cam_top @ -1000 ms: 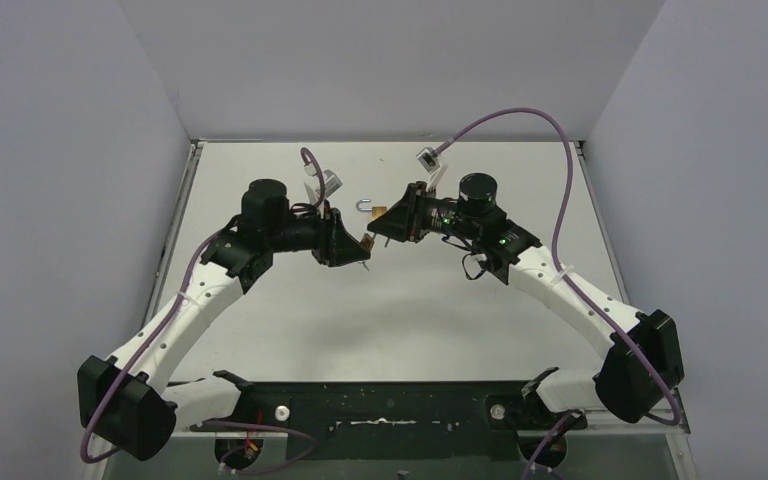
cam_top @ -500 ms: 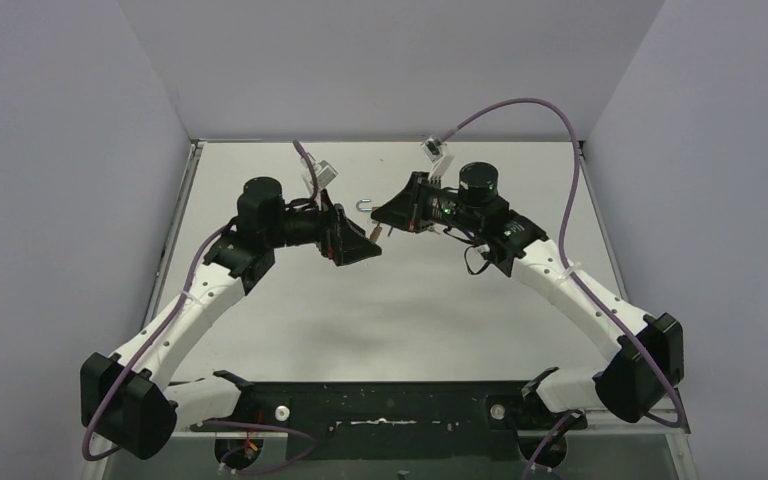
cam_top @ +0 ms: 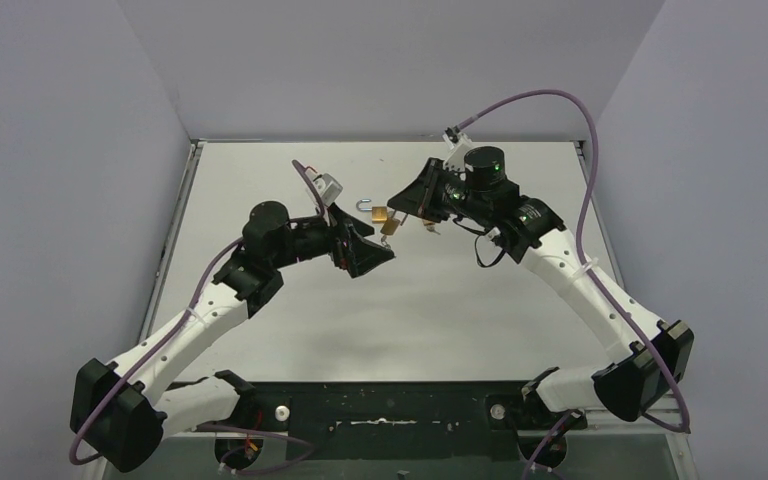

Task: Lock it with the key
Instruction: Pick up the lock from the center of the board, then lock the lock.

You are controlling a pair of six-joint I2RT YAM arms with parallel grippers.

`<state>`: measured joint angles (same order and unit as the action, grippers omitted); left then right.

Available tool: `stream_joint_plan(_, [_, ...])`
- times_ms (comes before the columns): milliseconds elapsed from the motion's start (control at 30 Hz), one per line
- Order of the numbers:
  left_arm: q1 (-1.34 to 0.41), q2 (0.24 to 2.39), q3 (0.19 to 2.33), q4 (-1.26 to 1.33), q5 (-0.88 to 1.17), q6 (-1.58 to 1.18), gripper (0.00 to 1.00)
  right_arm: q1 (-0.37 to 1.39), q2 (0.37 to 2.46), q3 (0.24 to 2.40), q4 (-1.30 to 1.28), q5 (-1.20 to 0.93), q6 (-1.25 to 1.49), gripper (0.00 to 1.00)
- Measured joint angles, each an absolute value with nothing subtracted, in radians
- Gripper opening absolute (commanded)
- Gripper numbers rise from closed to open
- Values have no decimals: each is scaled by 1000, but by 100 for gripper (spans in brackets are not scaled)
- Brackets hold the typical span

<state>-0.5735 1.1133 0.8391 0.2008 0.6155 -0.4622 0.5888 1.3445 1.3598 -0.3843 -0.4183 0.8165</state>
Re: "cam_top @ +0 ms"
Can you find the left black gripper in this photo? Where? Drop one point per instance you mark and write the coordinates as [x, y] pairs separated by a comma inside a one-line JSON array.
[[343, 240]]

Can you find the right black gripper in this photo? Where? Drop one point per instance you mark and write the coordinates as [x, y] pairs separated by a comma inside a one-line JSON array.
[[419, 198]]

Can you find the brass padlock shackle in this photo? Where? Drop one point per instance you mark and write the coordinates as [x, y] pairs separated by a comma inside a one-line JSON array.
[[378, 214]]

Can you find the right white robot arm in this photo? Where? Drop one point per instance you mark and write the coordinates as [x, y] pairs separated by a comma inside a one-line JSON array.
[[646, 354]]

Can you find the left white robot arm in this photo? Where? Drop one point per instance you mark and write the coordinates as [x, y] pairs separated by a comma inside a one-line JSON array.
[[235, 286]]

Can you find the right small brass padlock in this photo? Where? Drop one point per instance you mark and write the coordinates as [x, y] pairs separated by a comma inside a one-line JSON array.
[[431, 226]]

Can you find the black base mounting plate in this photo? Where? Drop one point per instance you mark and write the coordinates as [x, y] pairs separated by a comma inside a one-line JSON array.
[[397, 420]]

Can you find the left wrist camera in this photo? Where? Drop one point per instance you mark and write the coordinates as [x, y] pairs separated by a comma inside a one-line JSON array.
[[328, 188]]

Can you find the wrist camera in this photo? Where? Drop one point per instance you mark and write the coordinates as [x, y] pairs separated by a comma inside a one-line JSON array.
[[455, 138], [328, 188]]

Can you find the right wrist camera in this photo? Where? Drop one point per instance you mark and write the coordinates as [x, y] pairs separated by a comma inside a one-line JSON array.
[[455, 138]]

